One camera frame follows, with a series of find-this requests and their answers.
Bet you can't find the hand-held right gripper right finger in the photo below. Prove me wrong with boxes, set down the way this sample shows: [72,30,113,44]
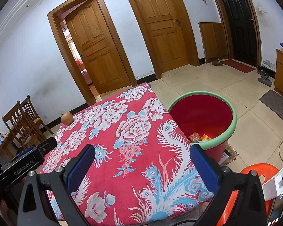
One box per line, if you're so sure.
[190,144,267,226]

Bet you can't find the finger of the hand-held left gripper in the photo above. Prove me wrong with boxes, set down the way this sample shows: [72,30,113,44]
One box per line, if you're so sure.
[39,137,58,154]

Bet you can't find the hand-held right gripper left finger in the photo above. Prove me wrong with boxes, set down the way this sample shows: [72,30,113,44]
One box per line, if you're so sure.
[17,144,96,226]

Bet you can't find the small orange box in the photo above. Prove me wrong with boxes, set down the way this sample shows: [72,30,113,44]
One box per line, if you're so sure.
[187,133,201,144]

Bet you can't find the red bucket with green rim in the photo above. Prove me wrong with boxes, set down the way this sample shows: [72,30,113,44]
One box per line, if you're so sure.
[167,91,237,163]

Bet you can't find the wooden side table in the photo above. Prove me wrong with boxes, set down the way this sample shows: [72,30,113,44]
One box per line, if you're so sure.
[0,132,19,160]

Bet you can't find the flat cardboard box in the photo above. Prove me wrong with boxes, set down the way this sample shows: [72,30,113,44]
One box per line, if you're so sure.
[218,144,238,165]

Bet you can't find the apple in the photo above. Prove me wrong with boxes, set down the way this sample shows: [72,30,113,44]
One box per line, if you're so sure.
[61,112,73,125]

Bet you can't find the wooden chair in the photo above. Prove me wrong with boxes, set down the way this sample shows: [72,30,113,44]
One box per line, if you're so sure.
[20,95,54,134]
[2,101,35,151]

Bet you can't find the orange plastic stool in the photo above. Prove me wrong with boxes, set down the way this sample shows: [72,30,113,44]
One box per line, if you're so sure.
[218,163,282,226]

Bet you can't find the white power strip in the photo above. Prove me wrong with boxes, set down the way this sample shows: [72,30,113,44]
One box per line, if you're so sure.
[262,167,283,202]

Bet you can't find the red floral tablecloth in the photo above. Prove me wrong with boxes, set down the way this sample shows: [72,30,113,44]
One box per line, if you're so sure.
[39,82,215,226]

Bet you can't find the smartphone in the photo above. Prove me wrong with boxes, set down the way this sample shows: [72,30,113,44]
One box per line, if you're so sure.
[266,188,283,226]

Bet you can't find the grey floor mat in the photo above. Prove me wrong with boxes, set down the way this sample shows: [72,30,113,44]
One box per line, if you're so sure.
[259,89,283,116]

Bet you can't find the wooden panel door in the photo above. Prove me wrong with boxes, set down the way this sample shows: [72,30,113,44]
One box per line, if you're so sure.
[132,0,189,73]
[66,0,131,95]

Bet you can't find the grey shoes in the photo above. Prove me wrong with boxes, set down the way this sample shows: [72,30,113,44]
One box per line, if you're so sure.
[258,75,273,86]

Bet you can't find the red door mat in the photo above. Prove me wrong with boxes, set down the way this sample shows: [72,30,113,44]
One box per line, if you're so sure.
[222,59,256,73]

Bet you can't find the black panel door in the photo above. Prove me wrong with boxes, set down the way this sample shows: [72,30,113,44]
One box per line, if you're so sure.
[217,0,257,66]

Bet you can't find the wooden door frame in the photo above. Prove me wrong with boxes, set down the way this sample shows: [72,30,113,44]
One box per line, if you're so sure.
[208,0,262,69]
[47,0,137,106]
[120,0,200,79]

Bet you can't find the wooden wall panel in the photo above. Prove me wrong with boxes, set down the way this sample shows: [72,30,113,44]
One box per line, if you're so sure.
[198,22,228,61]

